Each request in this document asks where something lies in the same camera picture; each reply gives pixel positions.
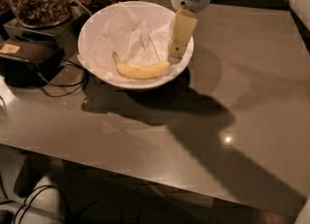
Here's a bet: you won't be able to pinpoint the white paper napkin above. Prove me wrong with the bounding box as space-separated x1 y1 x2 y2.
84 2 182 83

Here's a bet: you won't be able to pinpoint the black device with label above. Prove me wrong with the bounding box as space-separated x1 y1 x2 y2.
0 39 65 87

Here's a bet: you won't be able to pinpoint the black cable on table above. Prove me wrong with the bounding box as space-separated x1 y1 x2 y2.
38 58 90 99

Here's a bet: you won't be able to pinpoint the white bowl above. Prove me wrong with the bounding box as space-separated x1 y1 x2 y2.
77 0 195 90

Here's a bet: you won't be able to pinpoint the yellow banana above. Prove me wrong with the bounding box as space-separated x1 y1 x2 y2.
112 52 171 80

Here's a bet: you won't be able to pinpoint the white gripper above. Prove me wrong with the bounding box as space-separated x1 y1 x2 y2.
168 0 211 64

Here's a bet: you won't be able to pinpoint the black cables on chair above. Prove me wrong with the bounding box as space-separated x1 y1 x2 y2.
0 173 72 224

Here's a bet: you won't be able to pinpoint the white chair under table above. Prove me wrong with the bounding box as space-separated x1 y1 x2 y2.
0 145 69 224

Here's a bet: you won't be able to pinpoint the metal tray under jars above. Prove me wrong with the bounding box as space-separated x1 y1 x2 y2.
4 6 89 58

